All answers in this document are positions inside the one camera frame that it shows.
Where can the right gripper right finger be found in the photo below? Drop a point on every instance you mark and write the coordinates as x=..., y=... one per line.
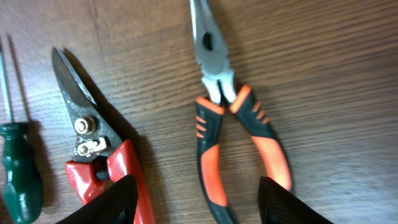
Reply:
x=278, y=206

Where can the red handled snips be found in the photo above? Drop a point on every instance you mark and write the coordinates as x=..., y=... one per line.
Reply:
x=100, y=154

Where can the green handled screwdriver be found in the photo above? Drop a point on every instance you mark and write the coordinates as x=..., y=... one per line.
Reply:
x=23, y=193

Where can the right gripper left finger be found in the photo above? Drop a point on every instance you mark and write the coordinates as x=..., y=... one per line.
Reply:
x=115, y=205

